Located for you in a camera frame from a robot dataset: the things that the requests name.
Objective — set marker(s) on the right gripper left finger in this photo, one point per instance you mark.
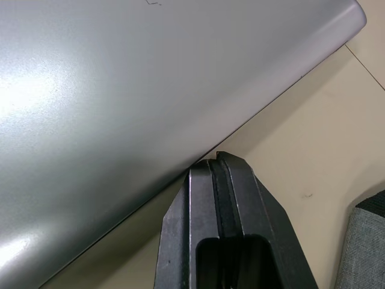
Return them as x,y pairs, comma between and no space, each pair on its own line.
186,228

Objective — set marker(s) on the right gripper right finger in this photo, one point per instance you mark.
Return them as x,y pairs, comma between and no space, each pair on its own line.
258,216

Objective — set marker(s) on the silver laptop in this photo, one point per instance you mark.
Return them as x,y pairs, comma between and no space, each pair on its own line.
120,120

